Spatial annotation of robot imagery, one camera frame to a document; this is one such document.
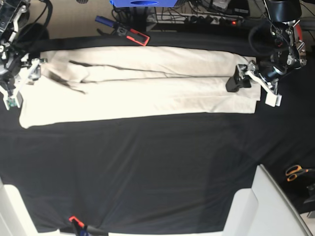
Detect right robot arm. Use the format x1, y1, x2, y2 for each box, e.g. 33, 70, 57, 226
0, 0, 53, 85

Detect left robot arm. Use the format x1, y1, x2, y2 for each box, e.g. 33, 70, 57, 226
225, 0, 307, 95

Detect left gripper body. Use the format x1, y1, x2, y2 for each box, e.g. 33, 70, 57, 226
245, 60, 287, 86

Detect white table frame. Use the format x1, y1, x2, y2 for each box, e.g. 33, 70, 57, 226
222, 165, 312, 236
0, 177, 61, 236

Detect black table cloth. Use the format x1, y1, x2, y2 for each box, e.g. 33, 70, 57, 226
0, 33, 315, 234

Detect white table frame left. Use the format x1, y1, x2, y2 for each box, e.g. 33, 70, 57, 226
0, 177, 61, 236

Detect orange clamp bottom edge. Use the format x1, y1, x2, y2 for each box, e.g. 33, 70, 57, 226
69, 216, 85, 228

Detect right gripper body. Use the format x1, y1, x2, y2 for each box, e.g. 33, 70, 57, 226
0, 53, 42, 84

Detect blue plastic box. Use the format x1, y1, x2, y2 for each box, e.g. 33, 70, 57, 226
109, 0, 177, 7

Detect blue orange clamp tool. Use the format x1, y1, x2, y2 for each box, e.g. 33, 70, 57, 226
95, 16, 150, 46

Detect white power strip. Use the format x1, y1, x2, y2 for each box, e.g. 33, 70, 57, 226
184, 15, 225, 25

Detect orange handled scissors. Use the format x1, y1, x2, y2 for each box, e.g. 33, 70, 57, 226
285, 165, 315, 182

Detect white table frame right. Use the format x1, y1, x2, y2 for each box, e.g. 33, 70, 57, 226
222, 165, 312, 236

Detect white T-shirt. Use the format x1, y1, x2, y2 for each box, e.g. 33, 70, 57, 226
19, 46, 261, 128

